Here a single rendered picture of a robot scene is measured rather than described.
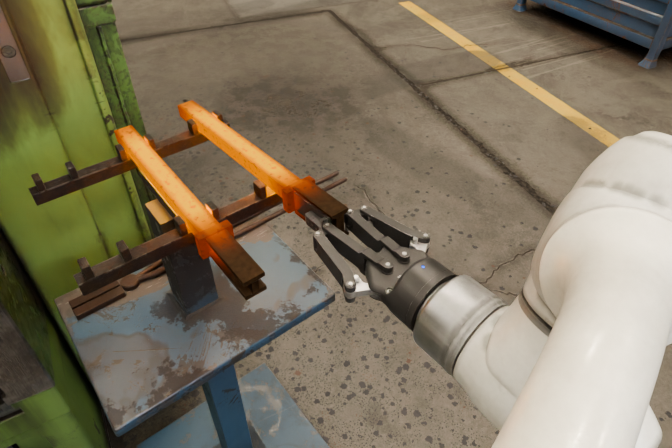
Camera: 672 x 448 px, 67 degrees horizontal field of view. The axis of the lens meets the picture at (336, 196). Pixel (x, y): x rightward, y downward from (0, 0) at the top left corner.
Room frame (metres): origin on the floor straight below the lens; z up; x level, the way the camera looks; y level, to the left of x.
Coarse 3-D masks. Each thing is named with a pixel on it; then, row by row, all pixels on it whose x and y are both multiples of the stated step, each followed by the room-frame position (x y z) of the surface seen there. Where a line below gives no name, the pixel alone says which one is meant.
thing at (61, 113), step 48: (0, 0) 0.77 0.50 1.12; (48, 0) 0.81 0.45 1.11; (0, 48) 0.76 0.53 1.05; (48, 48) 0.80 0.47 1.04; (0, 96) 0.75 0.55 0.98; (48, 96) 0.79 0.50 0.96; (96, 96) 0.82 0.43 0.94; (0, 144) 0.73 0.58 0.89; (48, 144) 0.77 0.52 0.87; (96, 144) 0.81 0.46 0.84; (0, 192) 0.71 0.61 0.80; (96, 192) 0.79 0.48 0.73; (48, 240) 0.73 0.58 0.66; (96, 240) 0.77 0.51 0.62; (144, 240) 0.82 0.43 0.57; (48, 288) 0.71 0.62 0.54
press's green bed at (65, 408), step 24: (48, 312) 0.73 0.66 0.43; (48, 336) 0.64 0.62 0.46; (72, 360) 0.72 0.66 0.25; (72, 384) 0.63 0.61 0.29; (0, 408) 0.48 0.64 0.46; (24, 408) 0.49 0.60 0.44; (48, 408) 0.51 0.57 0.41; (72, 408) 0.55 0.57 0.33; (96, 408) 0.68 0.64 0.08; (0, 432) 0.47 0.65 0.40; (24, 432) 0.49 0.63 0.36; (48, 432) 0.50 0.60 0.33; (72, 432) 0.52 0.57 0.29; (96, 432) 0.59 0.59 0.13
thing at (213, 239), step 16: (128, 128) 0.69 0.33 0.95; (128, 144) 0.65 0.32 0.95; (144, 144) 0.65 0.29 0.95; (144, 160) 0.61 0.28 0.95; (160, 160) 0.61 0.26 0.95; (160, 176) 0.57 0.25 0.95; (176, 176) 0.57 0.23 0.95; (160, 192) 0.55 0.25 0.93; (176, 192) 0.53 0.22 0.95; (176, 208) 0.51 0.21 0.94; (192, 208) 0.50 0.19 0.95; (192, 224) 0.47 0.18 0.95; (208, 224) 0.47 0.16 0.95; (224, 224) 0.46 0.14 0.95; (208, 240) 0.44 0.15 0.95; (224, 240) 0.44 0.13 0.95; (208, 256) 0.44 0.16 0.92; (224, 256) 0.41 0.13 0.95; (240, 256) 0.41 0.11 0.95; (224, 272) 0.41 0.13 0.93; (240, 272) 0.39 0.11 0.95; (256, 272) 0.39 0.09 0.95; (240, 288) 0.38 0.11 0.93; (256, 288) 0.38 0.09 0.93
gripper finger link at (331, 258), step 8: (320, 232) 0.44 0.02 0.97; (320, 240) 0.42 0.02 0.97; (328, 240) 0.42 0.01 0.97; (320, 248) 0.42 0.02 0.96; (328, 248) 0.41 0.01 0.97; (320, 256) 0.42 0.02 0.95; (328, 256) 0.40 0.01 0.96; (336, 256) 0.40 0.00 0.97; (328, 264) 0.40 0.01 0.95; (336, 264) 0.38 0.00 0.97; (344, 264) 0.38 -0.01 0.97; (336, 272) 0.38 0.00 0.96; (344, 272) 0.37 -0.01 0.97; (352, 272) 0.37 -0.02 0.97; (344, 280) 0.36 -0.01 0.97; (352, 280) 0.36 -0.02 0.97; (352, 288) 0.35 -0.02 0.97; (344, 296) 0.36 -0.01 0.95
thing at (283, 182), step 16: (192, 112) 0.75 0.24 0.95; (208, 112) 0.74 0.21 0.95; (208, 128) 0.69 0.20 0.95; (224, 128) 0.69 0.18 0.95; (224, 144) 0.65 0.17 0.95; (240, 144) 0.64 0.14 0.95; (240, 160) 0.62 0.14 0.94; (256, 160) 0.59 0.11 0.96; (272, 160) 0.59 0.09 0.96; (256, 176) 0.58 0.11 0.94; (272, 176) 0.55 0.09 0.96; (288, 176) 0.55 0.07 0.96; (288, 192) 0.51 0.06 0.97; (304, 192) 0.50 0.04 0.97; (320, 192) 0.50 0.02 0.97; (288, 208) 0.51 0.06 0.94; (320, 208) 0.47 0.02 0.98; (336, 208) 0.47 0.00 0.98; (336, 224) 0.46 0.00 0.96
